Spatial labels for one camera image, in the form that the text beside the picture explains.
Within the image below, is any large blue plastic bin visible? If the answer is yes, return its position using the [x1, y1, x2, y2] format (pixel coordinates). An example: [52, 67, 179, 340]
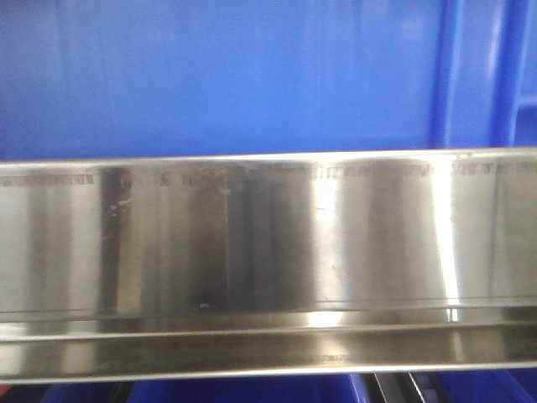
[1, 1, 536, 160]

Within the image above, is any lower shelf blue bin centre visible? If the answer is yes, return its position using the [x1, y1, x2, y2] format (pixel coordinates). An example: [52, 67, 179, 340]
[128, 374, 369, 403]

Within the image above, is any shelf blue bin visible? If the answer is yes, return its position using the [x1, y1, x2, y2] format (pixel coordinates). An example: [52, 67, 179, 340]
[436, 369, 536, 402]
[128, 374, 369, 403]

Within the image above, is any lower shelf roller track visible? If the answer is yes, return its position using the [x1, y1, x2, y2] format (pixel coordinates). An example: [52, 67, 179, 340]
[368, 372, 443, 403]

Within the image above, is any lower shelf blue bin right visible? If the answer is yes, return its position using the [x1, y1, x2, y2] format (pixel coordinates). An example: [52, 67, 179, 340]
[436, 369, 536, 402]

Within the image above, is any stainless steel front rail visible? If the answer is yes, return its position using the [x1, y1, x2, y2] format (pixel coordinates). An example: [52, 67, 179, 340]
[1, 148, 536, 384]

